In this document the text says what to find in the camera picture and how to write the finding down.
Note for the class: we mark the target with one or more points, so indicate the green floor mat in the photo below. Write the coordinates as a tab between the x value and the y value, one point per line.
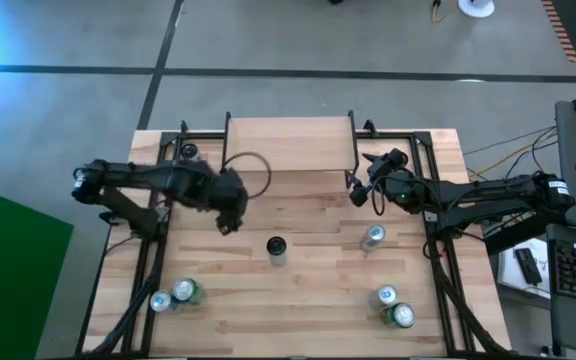
13	275

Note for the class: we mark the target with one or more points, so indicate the black phone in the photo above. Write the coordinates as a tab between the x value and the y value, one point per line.
528	266

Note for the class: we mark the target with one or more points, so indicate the white Celsius Beach Vibe can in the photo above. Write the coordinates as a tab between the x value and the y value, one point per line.
189	150

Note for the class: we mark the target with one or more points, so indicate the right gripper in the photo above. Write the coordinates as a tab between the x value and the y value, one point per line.
404	192

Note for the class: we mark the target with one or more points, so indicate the green Sprite can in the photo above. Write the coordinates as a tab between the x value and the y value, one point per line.
187	290
401	315

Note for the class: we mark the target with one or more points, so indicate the black clamp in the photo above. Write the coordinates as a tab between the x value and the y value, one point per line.
184	126
369	127

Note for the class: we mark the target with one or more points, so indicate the black aluminium table frame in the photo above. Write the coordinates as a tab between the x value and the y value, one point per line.
398	134

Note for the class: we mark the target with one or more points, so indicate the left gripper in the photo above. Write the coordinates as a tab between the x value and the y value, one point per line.
228	192

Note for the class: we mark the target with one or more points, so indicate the white Celsius Peach Vibe can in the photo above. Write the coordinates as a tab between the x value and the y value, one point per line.
276	246

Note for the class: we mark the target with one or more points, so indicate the blue and silver slim can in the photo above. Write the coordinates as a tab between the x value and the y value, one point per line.
374	236
160	301
384	296

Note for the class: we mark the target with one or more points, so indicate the wooden shelf with black frame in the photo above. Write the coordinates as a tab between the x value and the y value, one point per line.
290	142

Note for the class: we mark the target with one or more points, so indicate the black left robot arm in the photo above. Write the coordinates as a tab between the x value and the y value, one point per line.
133	172

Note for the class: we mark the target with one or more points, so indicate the white paper sheet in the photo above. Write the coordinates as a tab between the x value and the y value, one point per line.
508	272

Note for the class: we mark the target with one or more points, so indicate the white round stand base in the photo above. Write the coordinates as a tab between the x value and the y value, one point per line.
475	7

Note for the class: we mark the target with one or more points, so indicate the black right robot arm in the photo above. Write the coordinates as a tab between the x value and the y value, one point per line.
493	192

